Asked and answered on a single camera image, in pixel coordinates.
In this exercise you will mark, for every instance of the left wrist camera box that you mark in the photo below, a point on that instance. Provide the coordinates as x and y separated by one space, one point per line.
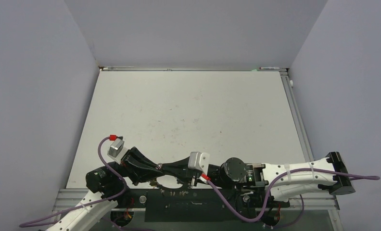
117 150

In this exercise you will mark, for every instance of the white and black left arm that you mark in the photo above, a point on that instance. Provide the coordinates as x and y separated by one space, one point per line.
108 189

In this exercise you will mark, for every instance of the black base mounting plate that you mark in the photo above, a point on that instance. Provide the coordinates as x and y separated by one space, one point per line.
197 205

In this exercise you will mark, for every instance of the large metal keyring with rings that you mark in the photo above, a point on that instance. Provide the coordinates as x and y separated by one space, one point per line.
181 189

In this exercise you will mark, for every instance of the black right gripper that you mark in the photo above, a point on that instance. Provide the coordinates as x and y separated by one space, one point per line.
181 167

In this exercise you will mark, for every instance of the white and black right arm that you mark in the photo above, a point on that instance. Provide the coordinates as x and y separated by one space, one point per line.
280 181

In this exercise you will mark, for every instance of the aluminium table frame rail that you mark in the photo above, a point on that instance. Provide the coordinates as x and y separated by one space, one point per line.
299 125

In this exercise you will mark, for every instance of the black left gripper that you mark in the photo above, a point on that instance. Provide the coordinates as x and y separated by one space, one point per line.
135 165

